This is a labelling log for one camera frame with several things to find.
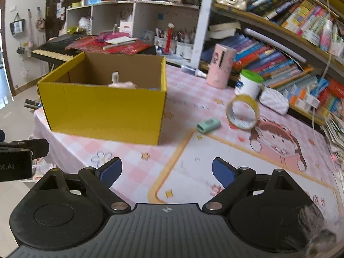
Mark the pink checked tablecloth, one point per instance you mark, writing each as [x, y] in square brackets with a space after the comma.
[179, 169]

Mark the black electronic keyboard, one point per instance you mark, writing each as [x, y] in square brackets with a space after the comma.
[55, 51]

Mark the hanging tote bag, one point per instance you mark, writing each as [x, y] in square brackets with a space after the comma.
[18, 25]

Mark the white jar green lid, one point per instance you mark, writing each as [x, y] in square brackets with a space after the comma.
[249, 83]

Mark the pink cylindrical humidifier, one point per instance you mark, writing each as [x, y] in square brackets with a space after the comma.
[221, 66]

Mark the yellow tape roll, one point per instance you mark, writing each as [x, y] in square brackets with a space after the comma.
[243, 112]

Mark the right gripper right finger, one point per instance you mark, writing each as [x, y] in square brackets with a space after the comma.
[235, 182]

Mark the small spray bottle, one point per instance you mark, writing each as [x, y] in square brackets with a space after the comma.
[193, 71]

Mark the white pen cup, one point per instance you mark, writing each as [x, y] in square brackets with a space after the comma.
[184, 50]

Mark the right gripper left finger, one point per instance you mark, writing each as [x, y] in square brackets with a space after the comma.
[98, 182]

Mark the mint green eraser case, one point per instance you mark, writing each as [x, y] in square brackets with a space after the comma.
[208, 125]

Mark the white quilted pouch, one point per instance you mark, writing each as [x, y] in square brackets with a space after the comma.
[274, 100]

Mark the white cubby shelf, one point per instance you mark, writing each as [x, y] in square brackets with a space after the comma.
[135, 17]

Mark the pink plush toy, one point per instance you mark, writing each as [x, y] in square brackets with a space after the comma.
[123, 85]

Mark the wooden bookshelf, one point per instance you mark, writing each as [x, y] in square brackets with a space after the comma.
[285, 40]

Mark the stack of newspapers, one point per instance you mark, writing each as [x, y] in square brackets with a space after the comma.
[333, 131]

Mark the red patterned cloth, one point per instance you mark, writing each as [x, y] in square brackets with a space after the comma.
[96, 44]

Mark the yellow cardboard box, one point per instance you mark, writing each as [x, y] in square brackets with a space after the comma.
[77, 101]

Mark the white notebook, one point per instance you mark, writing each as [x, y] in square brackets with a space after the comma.
[120, 40]

